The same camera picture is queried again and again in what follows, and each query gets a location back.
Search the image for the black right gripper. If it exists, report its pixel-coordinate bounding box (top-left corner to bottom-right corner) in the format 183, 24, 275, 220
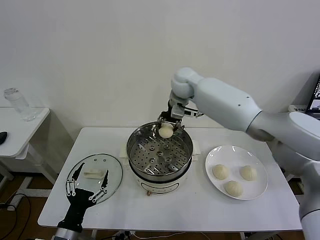
156, 98, 185, 131

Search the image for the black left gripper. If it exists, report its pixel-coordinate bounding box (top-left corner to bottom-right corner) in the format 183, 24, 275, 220
56, 162, 110, 233

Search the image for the white steamed baozi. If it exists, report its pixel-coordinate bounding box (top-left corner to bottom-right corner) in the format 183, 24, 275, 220
158, 123, 174, 140
224, 180, 244, 199
239, 165, 258, 182
212, 164, 230, 181

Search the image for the round glass lid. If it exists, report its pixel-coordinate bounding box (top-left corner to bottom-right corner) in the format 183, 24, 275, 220
65, 153, 123, 206

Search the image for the stainless steel steamer basket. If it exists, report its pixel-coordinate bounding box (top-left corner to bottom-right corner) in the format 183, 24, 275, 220
126, 121, 194, 181

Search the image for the white power strip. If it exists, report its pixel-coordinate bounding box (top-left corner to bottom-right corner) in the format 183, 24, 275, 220
115, 230, 137, 240

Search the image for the white electric cooker base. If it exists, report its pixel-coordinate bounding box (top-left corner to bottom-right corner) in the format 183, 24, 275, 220
119, 139, 201, 198

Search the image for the white round plate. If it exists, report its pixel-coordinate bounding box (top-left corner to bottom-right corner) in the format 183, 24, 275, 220
204, 145, 269, 201

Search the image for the white side table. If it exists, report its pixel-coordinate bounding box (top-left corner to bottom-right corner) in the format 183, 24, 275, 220
0, 107, 59, 198

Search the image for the clear plastic water bottle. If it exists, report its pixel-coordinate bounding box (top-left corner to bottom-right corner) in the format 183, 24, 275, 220
3, 87, 37, 123

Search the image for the open laptop computer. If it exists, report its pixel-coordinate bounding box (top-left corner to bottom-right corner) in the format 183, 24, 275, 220
305, 72, 320, 118

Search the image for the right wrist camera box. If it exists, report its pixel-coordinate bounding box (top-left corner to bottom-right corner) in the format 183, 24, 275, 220
184, 106, 205, 119

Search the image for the black floor cable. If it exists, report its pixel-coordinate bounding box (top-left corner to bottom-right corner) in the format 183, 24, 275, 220
0, 193, 32, 240

